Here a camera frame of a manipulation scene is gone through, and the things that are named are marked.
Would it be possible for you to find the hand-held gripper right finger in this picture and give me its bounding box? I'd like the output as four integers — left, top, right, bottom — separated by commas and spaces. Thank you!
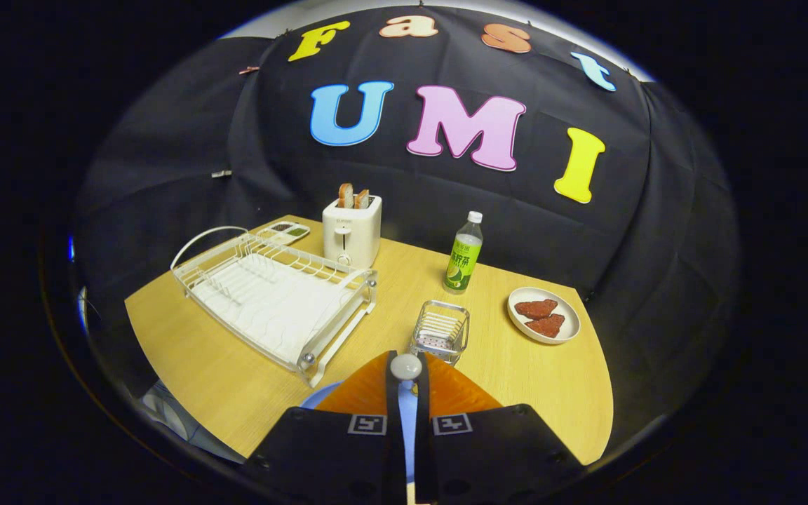
415, 351, 587, 505

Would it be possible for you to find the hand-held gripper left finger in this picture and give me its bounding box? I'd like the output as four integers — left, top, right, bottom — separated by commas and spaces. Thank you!
243, 349, 405, 505

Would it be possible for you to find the blue plate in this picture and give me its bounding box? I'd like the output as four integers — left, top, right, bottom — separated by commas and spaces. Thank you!
299, 381, 419, 485

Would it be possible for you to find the metal wire basket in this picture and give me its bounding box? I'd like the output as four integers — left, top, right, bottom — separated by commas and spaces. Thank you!
410, 299, 471, 366

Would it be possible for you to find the white wire dish rack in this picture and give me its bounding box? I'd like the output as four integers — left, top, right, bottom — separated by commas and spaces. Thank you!
170, 226, 378, 388

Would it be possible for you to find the white plate with meat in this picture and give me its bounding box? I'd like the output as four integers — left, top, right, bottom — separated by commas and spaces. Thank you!
507, 286, 581, 345

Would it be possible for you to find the red meat piece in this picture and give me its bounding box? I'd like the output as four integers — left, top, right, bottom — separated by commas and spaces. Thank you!
525, 314, 566, 339
514, 299, 559, 320

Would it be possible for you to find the green label drink bottle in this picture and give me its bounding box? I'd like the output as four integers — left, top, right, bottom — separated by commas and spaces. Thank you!
443, 211, 484, 294

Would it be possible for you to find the white toaster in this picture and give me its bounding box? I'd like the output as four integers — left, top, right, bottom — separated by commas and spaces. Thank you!
322, 195, 383, 269

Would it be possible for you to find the white divided bean tray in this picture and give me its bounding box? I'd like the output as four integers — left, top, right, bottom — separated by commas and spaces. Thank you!
257, 220, 311, 246

